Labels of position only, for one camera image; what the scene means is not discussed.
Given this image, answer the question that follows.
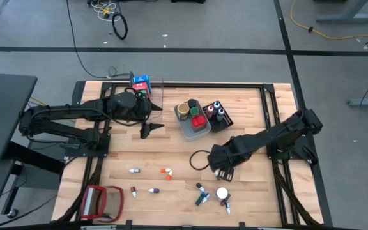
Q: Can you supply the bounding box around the tan lid seasoning jar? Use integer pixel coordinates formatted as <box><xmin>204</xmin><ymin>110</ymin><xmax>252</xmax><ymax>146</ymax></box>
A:
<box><xmin>176</xmin><ymin>102</ymin><xmax>190</xmax><ymax>121</ymax></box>

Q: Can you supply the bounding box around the black metal table frame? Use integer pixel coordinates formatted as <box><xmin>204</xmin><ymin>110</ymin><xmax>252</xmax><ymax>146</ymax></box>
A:
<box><xmin>71</xmin><ymin>80</ymin><xmax>334</xmax><ymax>228</ymax></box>

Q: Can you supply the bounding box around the yellow extension cable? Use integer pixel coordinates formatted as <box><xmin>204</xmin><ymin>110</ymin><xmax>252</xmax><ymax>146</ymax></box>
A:
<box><xmin>290</xmin><ymin>0</ymin><xmax>368</xmax><ymax>42</ymax></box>

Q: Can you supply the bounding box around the white yellow cable bundle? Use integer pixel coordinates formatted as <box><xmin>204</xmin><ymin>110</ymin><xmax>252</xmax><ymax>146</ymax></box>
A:
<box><xmin>87</xmin><ymin>0</ymin><xmax>121</xmax><ymax>23</ymax></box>

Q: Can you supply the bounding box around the red rimmed mesh basket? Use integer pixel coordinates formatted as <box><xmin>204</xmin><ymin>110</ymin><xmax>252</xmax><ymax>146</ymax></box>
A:
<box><xmin>80</xmin><ymin>184</ymin><xmax>125</xmax><ymax>224</ymax></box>

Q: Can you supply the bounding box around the clear plastic bin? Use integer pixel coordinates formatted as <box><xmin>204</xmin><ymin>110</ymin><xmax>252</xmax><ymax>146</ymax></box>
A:
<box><xmin>127</xmin><ymin>76</ymin><xmax>165</xmax><ymax>125</ymax></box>

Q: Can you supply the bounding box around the grey desk leg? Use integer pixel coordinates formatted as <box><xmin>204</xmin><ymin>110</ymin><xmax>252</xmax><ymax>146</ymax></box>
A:
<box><xmin>314</xmin><ymin>0</ymin><xmax>368</xmax><ymax>24</ymax></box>

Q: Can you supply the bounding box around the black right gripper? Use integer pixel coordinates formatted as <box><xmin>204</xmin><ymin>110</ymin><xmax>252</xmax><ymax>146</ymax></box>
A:
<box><xmin>208</xmin><ymin>136</ymin><xmax>254</xmax><ymax>182</ymax></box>

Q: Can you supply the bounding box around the light grey plastic bin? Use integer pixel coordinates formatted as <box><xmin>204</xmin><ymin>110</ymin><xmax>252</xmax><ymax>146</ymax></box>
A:
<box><xmin>173</xmin><ymin>98</ymin><xmax>212</xmax><ymax>142</ymax></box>

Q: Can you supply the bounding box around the red Froot Loops cereal box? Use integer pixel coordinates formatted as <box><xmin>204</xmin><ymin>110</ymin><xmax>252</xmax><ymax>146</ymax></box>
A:
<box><xmin>132</xmin><ymin>82</ymin><xmax>150</xmax><ymax>93</ymax></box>

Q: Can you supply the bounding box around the red patterned tin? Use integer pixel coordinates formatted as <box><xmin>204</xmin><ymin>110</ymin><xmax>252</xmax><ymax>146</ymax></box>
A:
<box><xmin>190</xmin><ymin>114</ymin><xmax>208</xmax><ymax>132</ymax></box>

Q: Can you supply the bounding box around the black desk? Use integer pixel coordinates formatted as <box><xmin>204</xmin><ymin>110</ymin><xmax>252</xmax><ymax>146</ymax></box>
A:
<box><xmin>0</xmin><ymin>72</ymin><xmax>38</xmax><ymax>164</ymax></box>

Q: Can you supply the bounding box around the black coiled cable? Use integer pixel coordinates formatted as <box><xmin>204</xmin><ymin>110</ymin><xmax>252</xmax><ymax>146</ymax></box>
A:
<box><xmin>112</xmin><ymin>11</ymin><xmax>129</xmax><ymax>41</ymax></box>

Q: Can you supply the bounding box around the long black floor cable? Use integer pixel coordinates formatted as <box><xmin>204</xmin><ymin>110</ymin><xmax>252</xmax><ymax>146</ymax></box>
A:
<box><xmin>66</xmin><ymin>0</ymin><xmax>132</xmax><ymax>80</ymax></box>

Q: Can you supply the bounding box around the white lid glass jar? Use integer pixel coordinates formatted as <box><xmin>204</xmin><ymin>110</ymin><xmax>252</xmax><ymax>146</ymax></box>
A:
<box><xmin>215</xmin><ymin>187</ymin><xmax>229</xmax><ymax>201</ymax></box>

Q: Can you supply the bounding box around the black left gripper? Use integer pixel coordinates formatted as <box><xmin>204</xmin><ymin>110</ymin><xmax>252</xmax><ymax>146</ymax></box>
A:
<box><xmin>109</xmin><ymin>91</ymin><xmax>165</xmax><ymax>140</ymax></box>

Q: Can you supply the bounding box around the black desk base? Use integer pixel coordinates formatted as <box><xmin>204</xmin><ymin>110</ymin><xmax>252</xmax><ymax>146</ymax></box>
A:
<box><xmin>0</xmin><ymin>139</ymin><xmax>66</xmax><ymax>221</ymax></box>

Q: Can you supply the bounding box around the blue cereal box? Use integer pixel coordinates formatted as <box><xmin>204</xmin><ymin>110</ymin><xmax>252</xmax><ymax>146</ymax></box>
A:
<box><xmin>132</xmin><ymin>75</ymin><xmax>152</xmax><ymax>94</ymax></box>

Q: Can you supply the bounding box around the black mesh basket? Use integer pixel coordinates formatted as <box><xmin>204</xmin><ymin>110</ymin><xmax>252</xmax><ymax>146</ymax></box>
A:
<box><xmin>202</xmin><ymin>100</ymin><xmax>234</xmax><ymax>132</ymax></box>

